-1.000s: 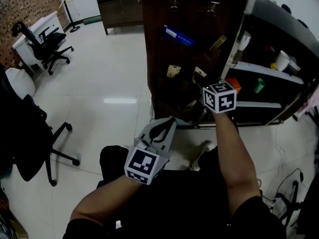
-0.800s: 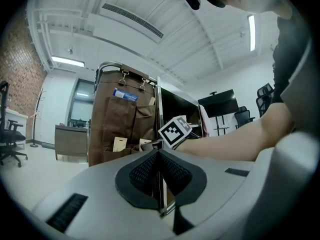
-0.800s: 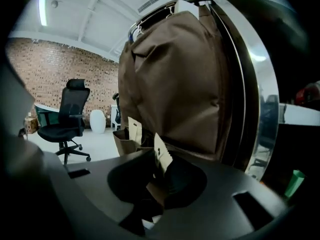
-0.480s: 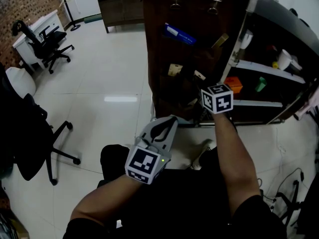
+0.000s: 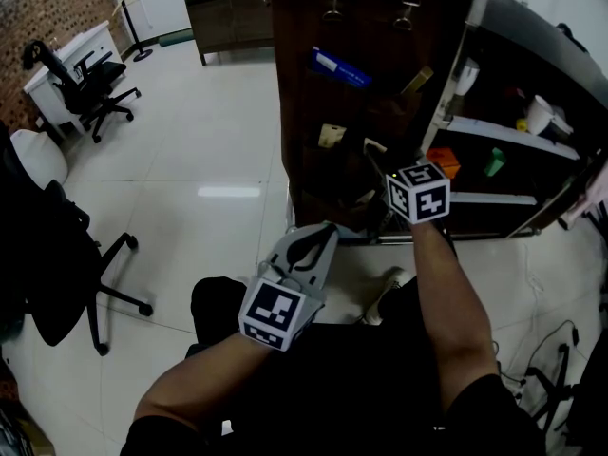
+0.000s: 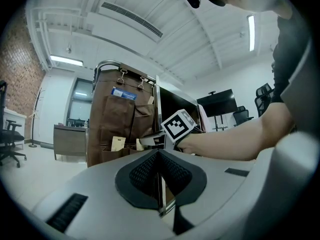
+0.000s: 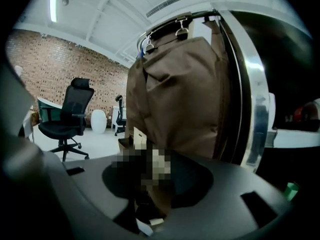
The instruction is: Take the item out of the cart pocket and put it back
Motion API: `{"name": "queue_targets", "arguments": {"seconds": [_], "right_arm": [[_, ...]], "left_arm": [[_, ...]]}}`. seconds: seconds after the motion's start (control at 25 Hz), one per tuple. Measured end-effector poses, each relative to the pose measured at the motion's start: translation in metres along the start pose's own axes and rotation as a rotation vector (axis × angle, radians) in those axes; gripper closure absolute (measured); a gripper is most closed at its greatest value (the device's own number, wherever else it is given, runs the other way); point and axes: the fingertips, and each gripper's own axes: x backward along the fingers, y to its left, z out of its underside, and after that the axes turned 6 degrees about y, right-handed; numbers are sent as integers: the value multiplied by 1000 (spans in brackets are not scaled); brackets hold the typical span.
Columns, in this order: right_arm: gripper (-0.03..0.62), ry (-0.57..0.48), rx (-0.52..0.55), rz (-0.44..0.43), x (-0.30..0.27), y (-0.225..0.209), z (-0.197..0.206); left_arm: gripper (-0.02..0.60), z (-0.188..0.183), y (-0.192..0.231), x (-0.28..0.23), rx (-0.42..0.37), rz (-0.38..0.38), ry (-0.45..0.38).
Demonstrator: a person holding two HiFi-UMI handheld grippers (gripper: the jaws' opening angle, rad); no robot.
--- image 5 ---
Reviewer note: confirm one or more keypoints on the white power strip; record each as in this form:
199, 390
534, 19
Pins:
520, 388

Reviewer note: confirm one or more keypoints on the patterned bag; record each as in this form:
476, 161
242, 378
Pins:
19, 430

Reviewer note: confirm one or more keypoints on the person's left forearm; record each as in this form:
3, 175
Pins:
209, 378

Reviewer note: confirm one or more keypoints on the tall white cup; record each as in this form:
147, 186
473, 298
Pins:
468, 76

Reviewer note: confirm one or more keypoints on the black stand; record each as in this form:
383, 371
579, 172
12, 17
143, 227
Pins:
599, 235

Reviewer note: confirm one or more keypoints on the person's leg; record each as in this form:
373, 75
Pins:
399, 302
216, 307

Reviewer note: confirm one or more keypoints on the white paper bucket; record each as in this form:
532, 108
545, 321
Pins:
539, 114

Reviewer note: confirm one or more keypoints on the black office chair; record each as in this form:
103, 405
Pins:
553, 387
97, 81
52, 273

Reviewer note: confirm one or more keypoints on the person's right forearm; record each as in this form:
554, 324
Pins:
451, 311

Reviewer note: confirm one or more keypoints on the beige packet item with hole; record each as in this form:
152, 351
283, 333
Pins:
331, 136

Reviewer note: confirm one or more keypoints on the person's left leg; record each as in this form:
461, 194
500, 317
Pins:
216, 307

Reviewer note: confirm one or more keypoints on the small black object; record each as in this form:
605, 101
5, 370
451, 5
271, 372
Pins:
570, 33

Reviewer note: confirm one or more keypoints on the dark bowl with white rim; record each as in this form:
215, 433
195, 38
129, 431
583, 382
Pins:
561, 126

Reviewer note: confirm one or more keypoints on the orange box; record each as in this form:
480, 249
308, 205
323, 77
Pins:
444, 157

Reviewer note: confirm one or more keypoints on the person's white shoe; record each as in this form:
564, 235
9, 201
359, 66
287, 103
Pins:
387, 285

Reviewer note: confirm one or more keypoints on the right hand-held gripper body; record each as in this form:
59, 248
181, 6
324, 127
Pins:
423, 193

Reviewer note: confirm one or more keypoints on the person's black shirt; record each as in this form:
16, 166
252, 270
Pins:
342, 397

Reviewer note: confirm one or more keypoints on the pink cloth bag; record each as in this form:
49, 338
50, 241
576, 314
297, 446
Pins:
596, 193

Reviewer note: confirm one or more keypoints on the person's right leg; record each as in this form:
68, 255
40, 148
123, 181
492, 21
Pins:
399, 302

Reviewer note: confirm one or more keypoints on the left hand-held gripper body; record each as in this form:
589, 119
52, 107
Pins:
294, 273

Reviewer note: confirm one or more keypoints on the wooden clothes hanger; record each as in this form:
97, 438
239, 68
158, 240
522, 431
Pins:
124, 0

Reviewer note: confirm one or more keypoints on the blue packet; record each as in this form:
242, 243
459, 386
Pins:
347, 71

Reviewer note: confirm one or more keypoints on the black coat rack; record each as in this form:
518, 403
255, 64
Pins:
133, 31

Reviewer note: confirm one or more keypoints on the brown wooden cabinet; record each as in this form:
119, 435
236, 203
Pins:
228, 17

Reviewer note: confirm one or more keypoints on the brown pocket organizer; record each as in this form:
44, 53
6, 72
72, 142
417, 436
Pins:
328, 174

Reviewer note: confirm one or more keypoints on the white desk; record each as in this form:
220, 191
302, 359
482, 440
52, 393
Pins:
47, 98

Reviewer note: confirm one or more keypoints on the dark green mat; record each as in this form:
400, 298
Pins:
176, 38

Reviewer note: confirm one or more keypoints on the small yellow object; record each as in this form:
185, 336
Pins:
521, 125

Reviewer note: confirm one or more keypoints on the small white tag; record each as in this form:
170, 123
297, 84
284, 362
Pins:
227, 427

